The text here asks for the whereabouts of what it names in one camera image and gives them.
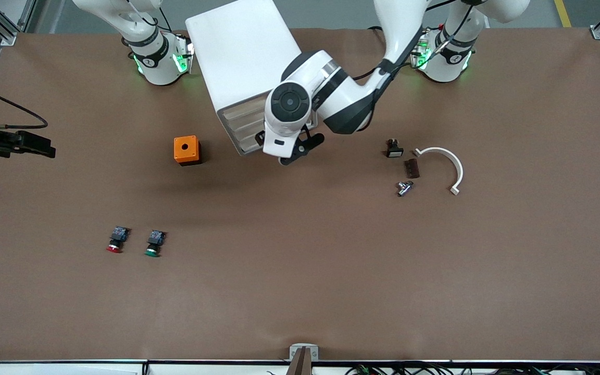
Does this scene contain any orange box with hole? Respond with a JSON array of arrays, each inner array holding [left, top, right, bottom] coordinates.
[[173, 135, 202, 167]]

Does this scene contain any brown table cover sheet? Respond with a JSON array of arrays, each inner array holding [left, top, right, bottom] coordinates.
[[0, 25, 600, 364]]

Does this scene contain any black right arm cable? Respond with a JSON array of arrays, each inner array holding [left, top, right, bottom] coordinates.
[[0, 80, 49, 130]]

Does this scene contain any red push button switch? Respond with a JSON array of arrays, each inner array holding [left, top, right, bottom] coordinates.
[[106, 226, 131, 254]]

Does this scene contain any green push button switch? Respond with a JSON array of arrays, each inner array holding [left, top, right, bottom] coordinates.
[[143, 230, 167, 258]]

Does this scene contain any white curved bracket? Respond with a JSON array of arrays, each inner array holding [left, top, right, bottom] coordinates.
[[414, 147, 464, 196]]

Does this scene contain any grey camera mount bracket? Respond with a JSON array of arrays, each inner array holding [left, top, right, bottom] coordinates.
[[289, 343, 319, 361]]

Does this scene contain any white table edge rail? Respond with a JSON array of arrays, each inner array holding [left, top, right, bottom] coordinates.
[[0, 359, 600, 375]]

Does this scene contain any black cable bundle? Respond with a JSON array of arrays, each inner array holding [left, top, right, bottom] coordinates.
[[344, 364, 600, 375]]

